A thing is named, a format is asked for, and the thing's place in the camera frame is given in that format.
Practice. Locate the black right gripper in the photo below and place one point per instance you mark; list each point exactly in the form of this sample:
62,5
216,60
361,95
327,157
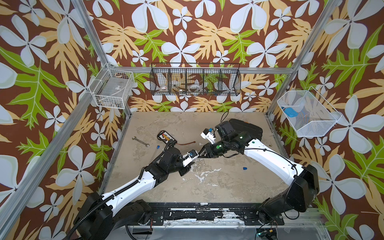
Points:
209,151

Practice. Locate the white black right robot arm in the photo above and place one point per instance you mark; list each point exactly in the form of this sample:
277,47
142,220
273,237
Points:
303,182

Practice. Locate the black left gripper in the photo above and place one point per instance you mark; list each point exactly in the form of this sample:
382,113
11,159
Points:
184,169

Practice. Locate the white wire basket left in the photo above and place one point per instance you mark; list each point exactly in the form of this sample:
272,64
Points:
111,87

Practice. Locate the black wire basket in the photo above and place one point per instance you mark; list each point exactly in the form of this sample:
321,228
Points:
216,79

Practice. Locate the silver open-end wrench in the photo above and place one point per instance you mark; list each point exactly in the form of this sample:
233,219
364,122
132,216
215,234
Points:
140,141

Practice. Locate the blue object in basket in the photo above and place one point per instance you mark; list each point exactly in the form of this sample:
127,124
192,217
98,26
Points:
290,112

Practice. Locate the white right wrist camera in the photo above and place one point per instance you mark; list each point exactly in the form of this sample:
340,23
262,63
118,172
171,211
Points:
208,134

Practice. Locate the black battery charging board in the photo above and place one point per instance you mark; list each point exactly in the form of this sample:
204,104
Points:
165,137

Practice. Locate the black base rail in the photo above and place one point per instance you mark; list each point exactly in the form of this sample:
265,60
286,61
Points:
161,213

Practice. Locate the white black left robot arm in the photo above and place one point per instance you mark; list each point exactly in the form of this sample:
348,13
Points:
102,214

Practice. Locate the black plastic case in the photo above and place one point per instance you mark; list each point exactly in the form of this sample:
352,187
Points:
240,126

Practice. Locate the white mesh basket right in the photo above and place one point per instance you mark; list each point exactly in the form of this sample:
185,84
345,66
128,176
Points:
316,115

